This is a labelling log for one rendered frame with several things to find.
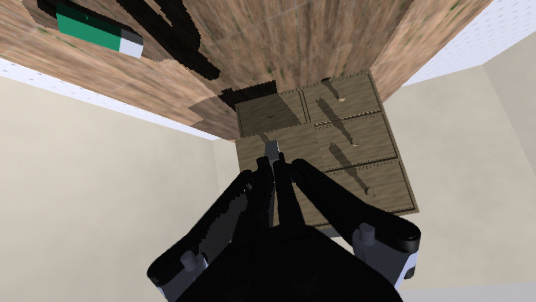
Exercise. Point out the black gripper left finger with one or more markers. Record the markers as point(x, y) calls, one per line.
point(246, 212)

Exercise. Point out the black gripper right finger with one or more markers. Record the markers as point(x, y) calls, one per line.
point(386, 242)

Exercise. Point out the brown wooden drawer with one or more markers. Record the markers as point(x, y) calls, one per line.
point(357, 98)
point(271, 113)
point(298, 141)
point(310, 213)
point(382, 186)
point(371, 142)

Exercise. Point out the green and white eraser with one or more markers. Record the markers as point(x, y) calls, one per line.
point(80, 25)

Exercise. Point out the small dark brown chest of drawers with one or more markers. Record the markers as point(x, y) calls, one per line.
point(382, 112)

